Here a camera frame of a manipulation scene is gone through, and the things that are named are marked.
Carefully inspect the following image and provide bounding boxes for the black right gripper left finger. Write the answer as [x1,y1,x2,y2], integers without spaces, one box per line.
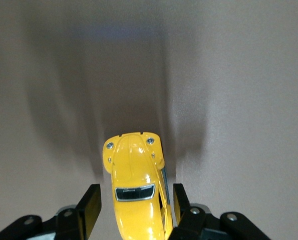
[0,183,102,240]

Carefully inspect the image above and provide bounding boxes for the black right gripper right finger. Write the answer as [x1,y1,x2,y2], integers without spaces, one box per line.
[167,183,273,240]

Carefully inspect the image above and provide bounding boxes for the yellow beetle toy car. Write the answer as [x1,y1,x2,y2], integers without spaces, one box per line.
[102,132,176,240]

